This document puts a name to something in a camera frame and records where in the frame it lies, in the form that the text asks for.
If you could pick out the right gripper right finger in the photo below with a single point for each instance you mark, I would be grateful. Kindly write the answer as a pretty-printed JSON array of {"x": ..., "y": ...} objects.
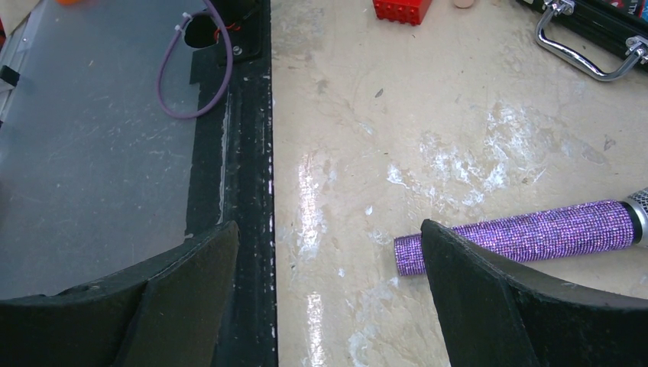
[{"x": 497, "y": 312}]

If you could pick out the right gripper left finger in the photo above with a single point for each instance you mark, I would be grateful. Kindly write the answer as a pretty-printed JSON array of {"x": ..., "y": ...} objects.
[{"x": 164, "y": 311}]

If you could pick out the purple glitter microphone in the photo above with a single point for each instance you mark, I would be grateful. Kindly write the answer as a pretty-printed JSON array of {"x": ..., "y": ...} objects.
[{"x": 582, "y": 229}]

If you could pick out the red toy block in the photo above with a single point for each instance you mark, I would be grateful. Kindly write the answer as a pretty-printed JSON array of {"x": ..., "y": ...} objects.
[{"x": 403, "y": 11}]

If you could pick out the pink plastic cylinder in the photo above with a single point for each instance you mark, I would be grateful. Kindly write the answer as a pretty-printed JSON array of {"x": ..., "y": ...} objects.
[{"x": 463, "y": 4}]

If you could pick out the black poker chip case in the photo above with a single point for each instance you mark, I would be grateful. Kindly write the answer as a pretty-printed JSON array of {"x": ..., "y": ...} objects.
[{"x": 619, "y": 27}]

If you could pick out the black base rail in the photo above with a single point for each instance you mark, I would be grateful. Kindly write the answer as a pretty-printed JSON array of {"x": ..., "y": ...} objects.
[{"x": 232, "y": 176}]

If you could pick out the orange ring toy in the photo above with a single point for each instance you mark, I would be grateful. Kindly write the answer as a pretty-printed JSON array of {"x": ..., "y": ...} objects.
[{"x": 70, "y": 2}]

